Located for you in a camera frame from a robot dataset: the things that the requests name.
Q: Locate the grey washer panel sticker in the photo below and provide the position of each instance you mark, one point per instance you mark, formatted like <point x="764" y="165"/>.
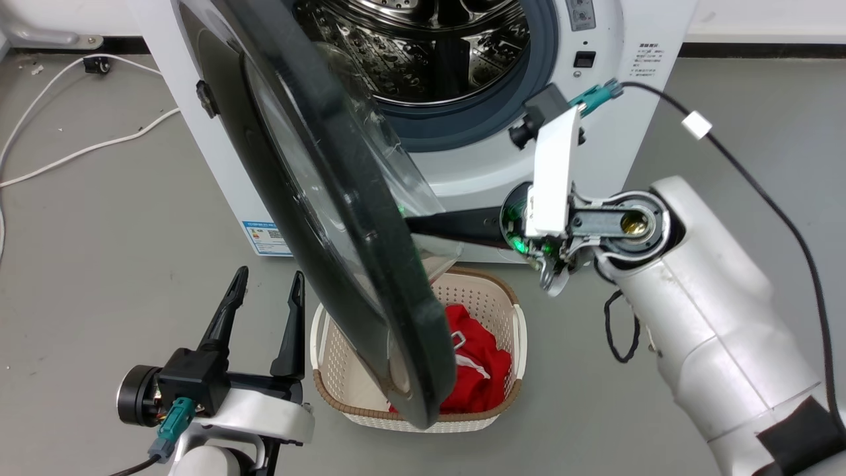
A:
<point x="580" y="13"/>

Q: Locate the black door hinge block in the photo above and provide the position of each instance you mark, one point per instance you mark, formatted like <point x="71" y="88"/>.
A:
<point x="207" y="99"/>

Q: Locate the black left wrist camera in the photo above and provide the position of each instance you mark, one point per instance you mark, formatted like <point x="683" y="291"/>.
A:
<point x="195" y="380"/>

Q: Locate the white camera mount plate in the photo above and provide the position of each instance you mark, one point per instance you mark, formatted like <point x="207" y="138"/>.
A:
<point x="264" y="416"/>
<point x="552" y="178"/>

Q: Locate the white left camera mount plate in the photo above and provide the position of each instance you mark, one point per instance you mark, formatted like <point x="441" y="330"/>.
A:
<point x="264" y="416"/>

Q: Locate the white front-load washing machine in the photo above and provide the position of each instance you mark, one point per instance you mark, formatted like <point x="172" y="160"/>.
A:
<point x="476" y="175"/>

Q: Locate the grey rubber door gasket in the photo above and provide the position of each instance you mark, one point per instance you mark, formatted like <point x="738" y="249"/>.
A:
<point x="492" y="112"/>

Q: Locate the stainless steel washer drum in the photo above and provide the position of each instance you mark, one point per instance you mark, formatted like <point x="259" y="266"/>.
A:
<point x="449" y="53"/>

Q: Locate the dark round washing machine door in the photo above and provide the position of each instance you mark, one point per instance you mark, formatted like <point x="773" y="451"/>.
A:
<point x="344" y="218"/>

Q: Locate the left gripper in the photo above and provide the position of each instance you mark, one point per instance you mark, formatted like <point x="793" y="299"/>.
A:
<point x="264" y="385"/>

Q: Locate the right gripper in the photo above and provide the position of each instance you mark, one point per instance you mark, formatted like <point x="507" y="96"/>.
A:
<point x="513" y="221"/>

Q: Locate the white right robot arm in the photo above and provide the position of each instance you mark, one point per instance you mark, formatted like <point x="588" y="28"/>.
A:
<point x="700" y="317"/>

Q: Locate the blue white energy label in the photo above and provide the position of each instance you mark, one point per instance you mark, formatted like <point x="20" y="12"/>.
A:
<point x="264" y="238"/>

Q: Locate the red garment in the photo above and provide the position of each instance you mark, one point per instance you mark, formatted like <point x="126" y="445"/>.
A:
<point x="477" y="373"/>

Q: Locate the white right camera mount plate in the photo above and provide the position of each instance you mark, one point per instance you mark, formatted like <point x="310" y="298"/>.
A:
<point x="552" y="178"/>

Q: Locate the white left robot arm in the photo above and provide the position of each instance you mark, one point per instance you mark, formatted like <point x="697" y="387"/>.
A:
<point x="211" y="463"/>

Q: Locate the beige perforated laundry basket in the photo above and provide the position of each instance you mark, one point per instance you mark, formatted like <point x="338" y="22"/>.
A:
<point x="481" y="296"/>

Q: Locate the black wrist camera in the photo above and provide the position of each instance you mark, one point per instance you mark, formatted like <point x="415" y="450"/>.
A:
<point x="545" y="109"/>
<point x="195" y="380"/>

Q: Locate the small black floor plug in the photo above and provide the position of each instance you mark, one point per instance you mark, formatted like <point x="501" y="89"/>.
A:
<point x="97" y="65"/>

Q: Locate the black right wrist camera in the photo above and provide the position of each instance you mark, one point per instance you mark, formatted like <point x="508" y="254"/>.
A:
<point x="545" y="109"/>

